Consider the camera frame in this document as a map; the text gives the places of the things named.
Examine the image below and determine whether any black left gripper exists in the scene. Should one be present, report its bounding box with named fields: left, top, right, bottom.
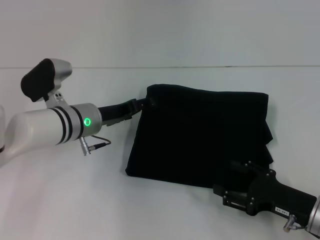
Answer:
left=97, top=97, right=154, bottom=128

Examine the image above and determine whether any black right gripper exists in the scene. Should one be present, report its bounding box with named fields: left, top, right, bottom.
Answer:
left=212, top=159, right=319, bottom=228

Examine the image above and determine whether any black shirt with FREE print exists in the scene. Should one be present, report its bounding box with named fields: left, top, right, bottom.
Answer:
left=124, top=84, right=275, bottom=191

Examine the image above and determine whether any dark red left arm cable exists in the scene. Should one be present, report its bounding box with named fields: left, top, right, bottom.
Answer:
left=79, top=135, right=112, bottom=157

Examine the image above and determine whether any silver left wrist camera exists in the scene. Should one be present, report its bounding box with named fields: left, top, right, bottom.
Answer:
left=20, top=58, right=73, bottom=109

